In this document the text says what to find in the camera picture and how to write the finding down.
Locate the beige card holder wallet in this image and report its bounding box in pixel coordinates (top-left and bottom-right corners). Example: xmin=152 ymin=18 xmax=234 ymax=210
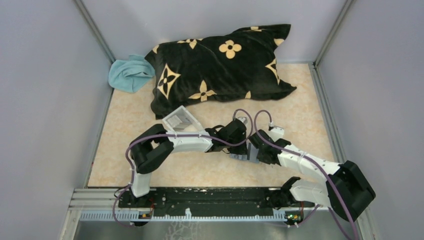
xmin=229 ymin=142 xmax=260 ymax=164

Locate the white plastic card box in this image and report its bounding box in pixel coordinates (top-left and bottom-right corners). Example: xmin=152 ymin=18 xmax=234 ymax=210
xmin=162 ymin=105 xmax=205 ymax=132

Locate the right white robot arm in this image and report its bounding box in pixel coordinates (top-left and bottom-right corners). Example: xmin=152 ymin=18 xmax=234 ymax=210
xmin=249 ymin=127 xmax=376 ymax=221

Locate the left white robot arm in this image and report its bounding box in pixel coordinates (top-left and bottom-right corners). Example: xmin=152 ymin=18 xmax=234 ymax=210
xmin=125 ymin=118 xmax=247 ymax=207

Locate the white cards stack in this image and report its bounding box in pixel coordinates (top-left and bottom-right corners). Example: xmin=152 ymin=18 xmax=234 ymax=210
xmin=167 ymin=115 xmax=191 ymax=131

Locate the black floral pillow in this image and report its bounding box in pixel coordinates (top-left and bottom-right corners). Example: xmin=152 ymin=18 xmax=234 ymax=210
xmin=145 ymin=24 xmax=296 ymax=120

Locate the light blue cloth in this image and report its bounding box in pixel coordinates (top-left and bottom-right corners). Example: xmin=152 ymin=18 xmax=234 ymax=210
xmin=108 ymin=54 xmax=156 ymax=93

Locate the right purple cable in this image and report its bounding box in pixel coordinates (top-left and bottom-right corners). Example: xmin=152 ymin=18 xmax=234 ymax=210
xmin=253 ymin=109 xmax=360 ymax=240

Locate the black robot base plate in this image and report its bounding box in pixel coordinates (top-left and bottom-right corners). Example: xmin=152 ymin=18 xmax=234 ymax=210
xmin=118 ymin=187 xmax=314 ymax=217

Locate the aluminium frame rail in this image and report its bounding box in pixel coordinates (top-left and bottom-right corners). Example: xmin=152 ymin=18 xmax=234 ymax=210
xmin=69 ymin=187 xmax=324 ymax=225

